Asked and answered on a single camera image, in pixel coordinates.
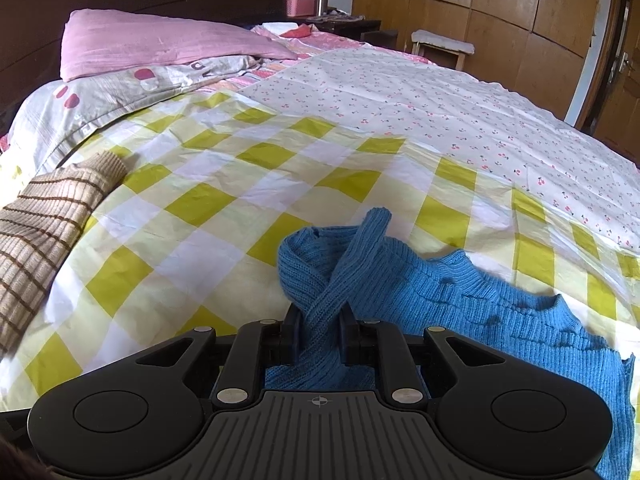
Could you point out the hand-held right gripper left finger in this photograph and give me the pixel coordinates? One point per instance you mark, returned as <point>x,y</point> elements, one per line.
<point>291,340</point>

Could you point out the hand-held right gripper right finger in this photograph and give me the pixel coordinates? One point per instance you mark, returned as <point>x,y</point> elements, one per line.
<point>349,340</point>

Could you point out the blue striped knit sweater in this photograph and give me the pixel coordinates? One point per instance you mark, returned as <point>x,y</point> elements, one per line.
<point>450,300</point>

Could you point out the yellow checked bed sheet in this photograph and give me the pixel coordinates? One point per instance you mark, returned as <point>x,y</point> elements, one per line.
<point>225,185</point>

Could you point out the white floral bed sheet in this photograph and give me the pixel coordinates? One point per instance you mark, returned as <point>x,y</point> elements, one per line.
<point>425,110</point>

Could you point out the beige striped knit sweater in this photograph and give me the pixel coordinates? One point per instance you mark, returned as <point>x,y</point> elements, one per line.
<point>40,220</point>

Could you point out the pink bed sheet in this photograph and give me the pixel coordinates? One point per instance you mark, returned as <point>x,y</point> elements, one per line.
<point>320,42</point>

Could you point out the white pillow with red dots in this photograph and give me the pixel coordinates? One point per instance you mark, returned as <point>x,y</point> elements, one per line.
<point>100,100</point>

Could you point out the wooden stool with cushion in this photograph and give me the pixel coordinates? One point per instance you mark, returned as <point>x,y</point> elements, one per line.
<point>442,42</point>

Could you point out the dark nightstand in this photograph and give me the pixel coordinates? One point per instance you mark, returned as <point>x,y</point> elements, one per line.
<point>360,27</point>

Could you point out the pink pillow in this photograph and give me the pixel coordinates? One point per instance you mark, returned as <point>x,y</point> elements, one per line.
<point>150,42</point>

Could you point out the pink basket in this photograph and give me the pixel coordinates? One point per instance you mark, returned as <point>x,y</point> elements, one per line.
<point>300,2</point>

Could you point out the wooden door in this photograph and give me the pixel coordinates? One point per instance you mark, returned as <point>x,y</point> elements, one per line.
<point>617,110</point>

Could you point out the wooden wardrobe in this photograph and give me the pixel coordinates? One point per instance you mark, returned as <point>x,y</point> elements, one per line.
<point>500,10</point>

